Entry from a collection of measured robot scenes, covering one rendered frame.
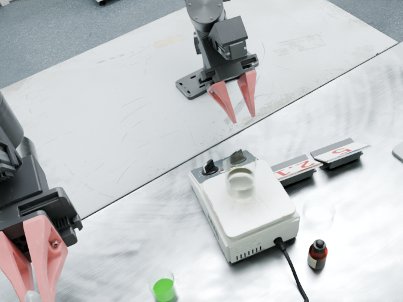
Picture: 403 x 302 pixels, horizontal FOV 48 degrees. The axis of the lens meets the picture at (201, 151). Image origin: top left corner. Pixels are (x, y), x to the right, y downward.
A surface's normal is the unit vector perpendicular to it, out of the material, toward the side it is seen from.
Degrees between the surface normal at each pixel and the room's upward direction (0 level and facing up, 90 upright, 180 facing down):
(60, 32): 0
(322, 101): 0
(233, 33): 40
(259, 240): 90
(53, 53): 0
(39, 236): 22
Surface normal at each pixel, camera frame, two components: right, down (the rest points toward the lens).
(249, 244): 0.36, 0.69
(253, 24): -0.11, -0.64
